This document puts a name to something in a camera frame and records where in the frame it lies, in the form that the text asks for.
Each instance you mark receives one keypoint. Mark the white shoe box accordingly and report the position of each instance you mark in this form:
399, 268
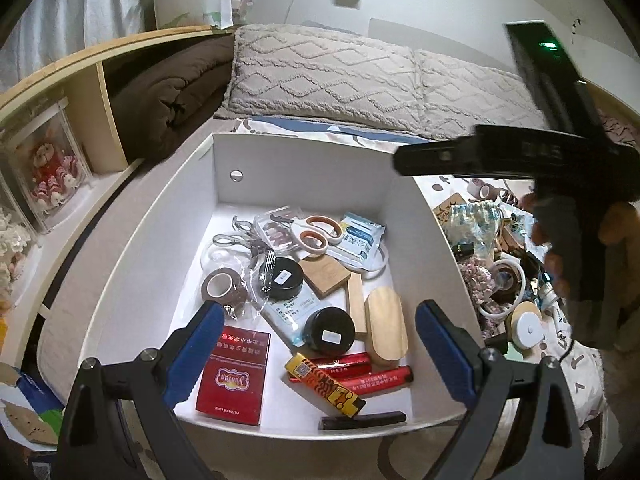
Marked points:
150, 260

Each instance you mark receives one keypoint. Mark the person's right hand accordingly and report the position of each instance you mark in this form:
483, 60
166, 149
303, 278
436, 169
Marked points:
620, 222

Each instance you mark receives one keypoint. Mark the square wooden coaster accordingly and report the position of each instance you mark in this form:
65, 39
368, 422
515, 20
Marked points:
325, 277

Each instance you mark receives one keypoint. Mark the grey curtain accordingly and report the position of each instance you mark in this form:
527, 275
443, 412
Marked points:
75, 10

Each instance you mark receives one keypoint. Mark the oval wooden brush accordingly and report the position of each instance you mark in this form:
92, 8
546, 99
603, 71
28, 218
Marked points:
387, 330

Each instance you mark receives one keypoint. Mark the yellow tiger print lighter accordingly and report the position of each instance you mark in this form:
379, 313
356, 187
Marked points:
325, 385

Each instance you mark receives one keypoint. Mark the round wooden lid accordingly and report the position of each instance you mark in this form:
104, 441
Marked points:
517, 312

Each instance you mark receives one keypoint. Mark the wooden bedside shelf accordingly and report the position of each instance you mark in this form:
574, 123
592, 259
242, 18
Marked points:
85, 90

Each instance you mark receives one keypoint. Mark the face mask packet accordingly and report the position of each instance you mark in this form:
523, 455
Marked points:
292, 315

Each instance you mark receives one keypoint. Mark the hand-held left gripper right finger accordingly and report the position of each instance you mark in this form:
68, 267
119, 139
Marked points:
445, 350

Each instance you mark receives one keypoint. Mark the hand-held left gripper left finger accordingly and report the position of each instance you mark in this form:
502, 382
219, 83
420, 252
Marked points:
195, 355

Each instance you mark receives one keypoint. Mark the wooden stick block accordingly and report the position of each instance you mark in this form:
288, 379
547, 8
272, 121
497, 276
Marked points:
356, 310

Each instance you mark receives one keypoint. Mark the red cigarette pack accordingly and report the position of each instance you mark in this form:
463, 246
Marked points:
232, 380

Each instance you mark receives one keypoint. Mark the blue white tissue packet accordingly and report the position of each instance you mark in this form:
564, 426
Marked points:
360, 242

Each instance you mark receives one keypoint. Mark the red doll in clear case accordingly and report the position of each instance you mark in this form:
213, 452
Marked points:
45, 170

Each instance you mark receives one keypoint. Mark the black round tin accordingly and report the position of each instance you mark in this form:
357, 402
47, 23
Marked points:
327, 332
282, 277

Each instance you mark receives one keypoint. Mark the metal nail pliers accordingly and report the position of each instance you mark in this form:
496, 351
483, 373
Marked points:
230, 235

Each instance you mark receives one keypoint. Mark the plastic bag with metal tool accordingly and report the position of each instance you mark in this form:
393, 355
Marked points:
265, 265

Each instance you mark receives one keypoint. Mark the pink dried flower sachet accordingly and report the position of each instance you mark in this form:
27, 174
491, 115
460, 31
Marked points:
475, 280

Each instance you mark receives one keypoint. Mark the white doll in clear case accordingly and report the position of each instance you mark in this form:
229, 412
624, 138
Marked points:
12, 240

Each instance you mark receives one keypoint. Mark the small brown tape roll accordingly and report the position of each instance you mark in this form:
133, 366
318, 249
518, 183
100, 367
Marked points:
484, 190

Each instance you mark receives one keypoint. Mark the red tube pair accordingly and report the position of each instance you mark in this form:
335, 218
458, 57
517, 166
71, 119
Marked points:
380, 380

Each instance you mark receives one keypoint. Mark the beige knitted pillow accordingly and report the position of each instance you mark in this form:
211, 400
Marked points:
320, 75
475, 90

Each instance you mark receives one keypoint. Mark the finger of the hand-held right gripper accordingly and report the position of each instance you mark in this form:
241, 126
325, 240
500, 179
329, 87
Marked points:
435, 159

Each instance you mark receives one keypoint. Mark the clear nail tip case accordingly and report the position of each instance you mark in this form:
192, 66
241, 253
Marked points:
275, 232

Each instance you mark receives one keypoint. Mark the black comb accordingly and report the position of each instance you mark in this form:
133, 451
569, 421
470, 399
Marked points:
362, 420

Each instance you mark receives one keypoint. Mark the folded brown blanket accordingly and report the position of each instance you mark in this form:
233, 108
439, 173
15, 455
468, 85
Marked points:
170, 90

